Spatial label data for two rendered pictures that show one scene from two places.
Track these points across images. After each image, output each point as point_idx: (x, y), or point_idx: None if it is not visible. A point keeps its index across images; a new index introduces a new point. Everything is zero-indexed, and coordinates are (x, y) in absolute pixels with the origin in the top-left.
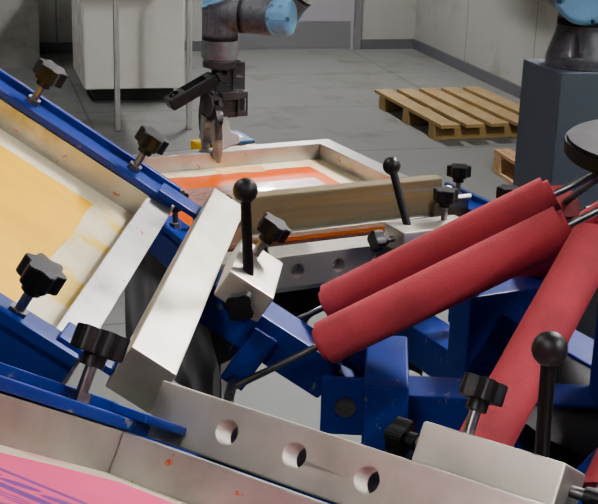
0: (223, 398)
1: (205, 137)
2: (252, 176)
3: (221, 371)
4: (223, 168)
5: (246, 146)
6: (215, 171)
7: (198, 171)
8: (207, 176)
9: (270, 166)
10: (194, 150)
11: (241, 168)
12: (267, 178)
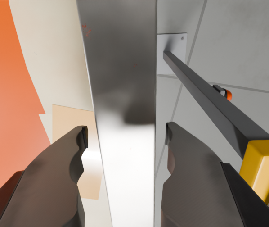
0: (173, 65)
1: (169, 156)
2: (15, 164)
3: (177, 68)
4: (95, 132)
5: (140, 220)
6: (69, 106)
7: (76, 63)
8: (16, 69)
9: (93, 210)
10: (138, 87)
11: (87, 165)
12: None
